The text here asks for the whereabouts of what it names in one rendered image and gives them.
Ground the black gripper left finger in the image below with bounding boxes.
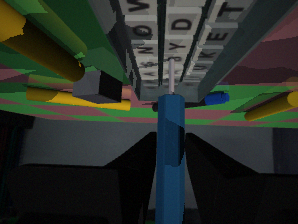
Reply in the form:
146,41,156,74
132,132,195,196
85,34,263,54
7,132,157,224

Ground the blue stylus with grey tip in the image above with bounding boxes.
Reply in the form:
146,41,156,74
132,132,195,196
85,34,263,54
155,74,185,224

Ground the grey keyboard with white letter keys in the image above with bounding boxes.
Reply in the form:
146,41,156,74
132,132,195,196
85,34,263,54
87,0,298,103

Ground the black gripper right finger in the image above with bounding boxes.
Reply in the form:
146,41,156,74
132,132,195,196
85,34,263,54
185,133,298,224

